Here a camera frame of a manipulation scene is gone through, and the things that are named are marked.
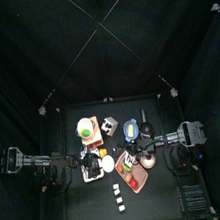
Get copper toy kettle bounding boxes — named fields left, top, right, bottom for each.
left=138, top=152, right=158, bottom=172

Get white rectangular tray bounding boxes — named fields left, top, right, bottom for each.
left=77, top=146, right=106, bottom=184

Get green toy vegetable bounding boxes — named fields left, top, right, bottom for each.
left=121, top=160, right=133, bottom=174

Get round white plate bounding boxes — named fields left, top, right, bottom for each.
left=100, top=153, right=117, bottom=175

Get pink cutting board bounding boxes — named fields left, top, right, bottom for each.
left=112, top=147, right=152, bottom=197

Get small yellow toy block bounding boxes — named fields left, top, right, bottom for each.
left=98, top=147, right=109, bottom=158

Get peach toy egg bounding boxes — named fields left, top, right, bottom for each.
left=124, top=173, right=134, bottom=183

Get yellow toy butter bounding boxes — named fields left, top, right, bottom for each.
left=126, top=123, right=137, bottom=138

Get blue bowl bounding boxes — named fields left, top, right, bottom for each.
left=121, top=117, right=141, bottom=144

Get red toy tomato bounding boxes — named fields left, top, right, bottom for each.
left=129, top=178, right=140, bottom=190

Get black toy frying pan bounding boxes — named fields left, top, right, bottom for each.
left=135, top=107, right=157, bottom=141

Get pink wooden toy stove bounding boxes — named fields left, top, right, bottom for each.
left=77, top=115, right=106, bottom=151

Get green toy vegetable ball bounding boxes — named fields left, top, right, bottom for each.
left=80, top=128, right=92, bottom=138

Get grey toy toaster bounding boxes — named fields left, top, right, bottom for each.
left=99, top=115, right=121, bottom=138

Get white pot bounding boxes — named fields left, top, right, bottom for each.
left=73, top=116, right=98, bottom=141

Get black label plate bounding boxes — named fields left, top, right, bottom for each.
left=181, top=182, right=209, bottom=213

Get silver frame corner bracket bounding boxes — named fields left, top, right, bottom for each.
left=209, top=1, right=220, bottom=14
left=102, top=95, right=115, bottom=104
left=36, top=105, right=48, bottom=117
left=168, top=87, right=180, bottom=99

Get thin grey brace wire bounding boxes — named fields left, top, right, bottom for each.
left=24, top=0, right=156, bottom=109
left=56, top=0, right=173, bottom=106

